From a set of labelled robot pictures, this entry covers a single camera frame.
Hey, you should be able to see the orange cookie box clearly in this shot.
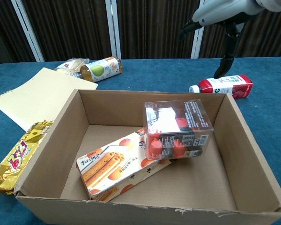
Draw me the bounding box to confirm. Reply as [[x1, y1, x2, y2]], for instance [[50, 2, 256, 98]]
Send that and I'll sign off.
[[76, 127, 173, 202]]

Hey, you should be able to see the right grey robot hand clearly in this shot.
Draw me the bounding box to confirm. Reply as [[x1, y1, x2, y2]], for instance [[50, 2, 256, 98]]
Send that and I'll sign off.
[[179, 0, 265, 79]]

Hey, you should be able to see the open brown cardboard box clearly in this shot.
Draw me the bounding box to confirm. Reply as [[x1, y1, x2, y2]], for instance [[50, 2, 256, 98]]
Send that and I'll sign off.
[[13, 88, 281, 225]]

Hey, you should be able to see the white partition post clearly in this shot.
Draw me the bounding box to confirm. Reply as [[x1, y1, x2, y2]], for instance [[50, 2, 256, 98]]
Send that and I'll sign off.
[[10, 0, 45, 62], [104, 0, 122, 60], [191, 0, 210, 59]]

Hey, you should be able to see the red clear snack packet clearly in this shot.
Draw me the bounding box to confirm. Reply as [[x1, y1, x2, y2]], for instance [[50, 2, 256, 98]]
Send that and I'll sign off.
[[144, 99, 214, 161]]

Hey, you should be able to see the green apple tea bottle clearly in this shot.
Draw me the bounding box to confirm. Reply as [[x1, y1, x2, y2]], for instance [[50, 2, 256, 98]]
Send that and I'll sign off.
[[73, 56, 123, 83]]

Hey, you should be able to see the clear bag of pastries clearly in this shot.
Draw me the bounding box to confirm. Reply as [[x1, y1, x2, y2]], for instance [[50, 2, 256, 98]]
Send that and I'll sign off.
[[55, 57, 89, 77]]

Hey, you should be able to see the pale yellow spiral notebook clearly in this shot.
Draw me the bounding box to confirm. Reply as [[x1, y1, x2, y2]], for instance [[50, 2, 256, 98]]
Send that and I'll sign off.
[[0, 67, 99, 132]]

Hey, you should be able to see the gold wafer snack pack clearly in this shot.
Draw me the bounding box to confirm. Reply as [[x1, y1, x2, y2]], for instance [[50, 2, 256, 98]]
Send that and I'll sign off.
[[0, 120, 54, 198]]

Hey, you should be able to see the red white drink carton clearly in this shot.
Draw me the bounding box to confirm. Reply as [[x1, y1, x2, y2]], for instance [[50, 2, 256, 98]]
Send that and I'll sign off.
[[189, 74, 253, 99]]

